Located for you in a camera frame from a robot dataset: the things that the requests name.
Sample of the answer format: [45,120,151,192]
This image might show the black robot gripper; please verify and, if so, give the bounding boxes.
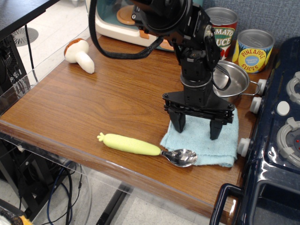
[162,81,235,140]

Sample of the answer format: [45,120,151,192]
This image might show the light blue rag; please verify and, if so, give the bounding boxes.
[160,109,239,168]

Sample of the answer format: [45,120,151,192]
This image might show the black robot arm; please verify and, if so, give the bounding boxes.
[132,0,235,140]

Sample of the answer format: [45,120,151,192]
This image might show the white stove knob bottom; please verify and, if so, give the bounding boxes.
[237,138,251,157]

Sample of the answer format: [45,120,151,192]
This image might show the white stove knob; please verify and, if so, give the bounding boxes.
[256,79,267,96]
[237,138,251,157]
[250,97,262,114]

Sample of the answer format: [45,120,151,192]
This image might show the small stainless steel pot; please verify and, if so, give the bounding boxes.
[213,60,261,103]

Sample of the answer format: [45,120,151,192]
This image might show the white stove knob middle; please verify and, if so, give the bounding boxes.
[250,97,262,114]

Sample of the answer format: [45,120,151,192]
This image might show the white stove knob top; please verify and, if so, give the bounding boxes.
[256,79,267,96]

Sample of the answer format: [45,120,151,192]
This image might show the pineapple slices toy can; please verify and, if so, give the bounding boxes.
[232,29,275,74]

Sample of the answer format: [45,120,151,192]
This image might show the dark blue toy stove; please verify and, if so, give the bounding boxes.
[210,37,300,225]

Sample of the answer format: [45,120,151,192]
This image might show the tomato sauce toy can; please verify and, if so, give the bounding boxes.
[205,7,239,60]

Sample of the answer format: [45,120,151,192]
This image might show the toy microwave oven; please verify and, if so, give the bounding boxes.
[85,0,204,53]

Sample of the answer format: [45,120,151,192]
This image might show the plush toy mushroom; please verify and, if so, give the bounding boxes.
[64,38,95,74]

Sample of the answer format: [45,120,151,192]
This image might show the black desk at left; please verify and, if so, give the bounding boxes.
[0,0,58,40]

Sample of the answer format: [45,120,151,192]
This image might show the green handled ice cream scoop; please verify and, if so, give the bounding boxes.
[97,133,198,168]

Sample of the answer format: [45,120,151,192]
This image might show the blue floor cable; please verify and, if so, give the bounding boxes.
[45,164,83,225]

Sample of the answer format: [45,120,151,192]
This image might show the black floor cable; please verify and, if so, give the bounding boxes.
[45,161,83,225]

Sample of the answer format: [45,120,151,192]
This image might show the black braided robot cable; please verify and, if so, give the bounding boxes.
[88,0,165,60]

